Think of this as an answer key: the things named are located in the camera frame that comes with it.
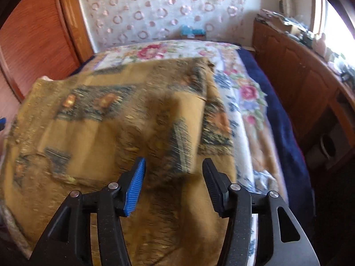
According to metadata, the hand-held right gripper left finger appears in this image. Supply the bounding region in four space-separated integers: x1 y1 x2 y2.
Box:
30 156 147 266

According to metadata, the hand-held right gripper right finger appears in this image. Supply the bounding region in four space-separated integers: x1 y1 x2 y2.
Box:
202 158 319 266

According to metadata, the golden patterned garment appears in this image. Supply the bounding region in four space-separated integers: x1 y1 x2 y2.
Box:
4 57 237 266

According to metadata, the floral quilt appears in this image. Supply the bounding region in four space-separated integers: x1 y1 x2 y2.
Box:
93 40 290 259

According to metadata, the wooden slatted wardrobe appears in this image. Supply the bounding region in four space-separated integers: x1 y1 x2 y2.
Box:
0 0 95 122

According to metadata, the grey round container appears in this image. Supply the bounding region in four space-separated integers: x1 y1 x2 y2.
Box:
305 133 337 164

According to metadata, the wooden side cabinet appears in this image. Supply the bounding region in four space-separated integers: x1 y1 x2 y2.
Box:
252 17 355 172

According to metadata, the blue tissue box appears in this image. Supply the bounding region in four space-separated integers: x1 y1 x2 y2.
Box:
180 24 207 41

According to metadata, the black small stand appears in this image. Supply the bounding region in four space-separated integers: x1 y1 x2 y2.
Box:
341 64 355 84

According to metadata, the white plastic bottle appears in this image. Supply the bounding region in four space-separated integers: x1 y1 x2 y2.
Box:
313 33 327 56

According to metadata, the bright window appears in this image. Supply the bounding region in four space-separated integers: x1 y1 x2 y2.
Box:
311 0 355 61

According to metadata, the sheer circle-patterned wall curtain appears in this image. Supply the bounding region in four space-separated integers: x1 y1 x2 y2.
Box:
75 0 267 52

